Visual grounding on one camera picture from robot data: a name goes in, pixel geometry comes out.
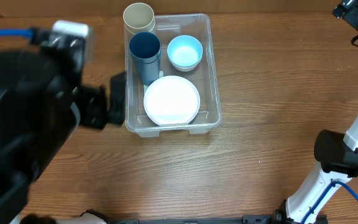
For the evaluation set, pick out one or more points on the pink plate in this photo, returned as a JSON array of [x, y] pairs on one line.
[[171, 100]]

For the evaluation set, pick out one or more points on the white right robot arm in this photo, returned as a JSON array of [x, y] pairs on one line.
[[336, 157]]

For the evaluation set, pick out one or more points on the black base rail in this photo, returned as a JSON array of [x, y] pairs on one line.
[[246, 219]]

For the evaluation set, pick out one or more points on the light blue bowl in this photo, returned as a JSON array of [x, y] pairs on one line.
[[185, 50]]

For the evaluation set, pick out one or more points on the dark blue cup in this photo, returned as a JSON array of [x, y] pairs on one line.
[[147, 69], [145, 47]]

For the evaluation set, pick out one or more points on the beige cup front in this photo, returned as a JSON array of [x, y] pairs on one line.
[[133, 32]]

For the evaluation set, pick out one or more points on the beige cup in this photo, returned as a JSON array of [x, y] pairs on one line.
[[139, 16], [133, 32]]

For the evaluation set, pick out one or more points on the dark blue cup front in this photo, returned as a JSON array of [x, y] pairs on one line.
[[145, 47]]

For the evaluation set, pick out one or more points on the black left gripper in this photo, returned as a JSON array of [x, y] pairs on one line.
[[97, 109]]

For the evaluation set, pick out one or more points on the clear plastic storage bin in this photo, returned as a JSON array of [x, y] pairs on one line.
[[203, 77]]

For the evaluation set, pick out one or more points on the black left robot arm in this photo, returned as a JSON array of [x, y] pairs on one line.
[[42, 102]]

